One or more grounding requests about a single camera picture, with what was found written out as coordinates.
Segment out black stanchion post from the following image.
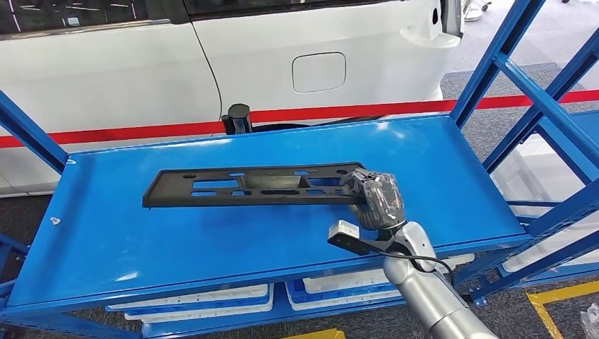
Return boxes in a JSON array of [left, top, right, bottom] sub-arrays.
[[221, 103, 254, 136]]

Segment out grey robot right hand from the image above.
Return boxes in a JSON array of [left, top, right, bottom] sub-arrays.
[[343, 168, 406, 232]]

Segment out blue metal shelf rack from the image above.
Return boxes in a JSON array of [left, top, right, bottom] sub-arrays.
[[496, 109, 599, 289], [0, 0, 599, 339], [0, 234, 29, 300]]

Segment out black plastic panel part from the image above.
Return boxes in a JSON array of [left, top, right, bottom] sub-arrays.
[[142, 162, 372, 210]]

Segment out large white plastic crate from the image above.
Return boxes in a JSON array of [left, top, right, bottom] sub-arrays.
[[490, 134, 599, 221], [503, 224, 599, 273]]

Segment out white car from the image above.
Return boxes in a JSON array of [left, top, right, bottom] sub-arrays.
[[0, 0, 469, 198]]

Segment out clear plastic bag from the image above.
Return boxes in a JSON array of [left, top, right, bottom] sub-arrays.
[[580, 302, 599, 339]]

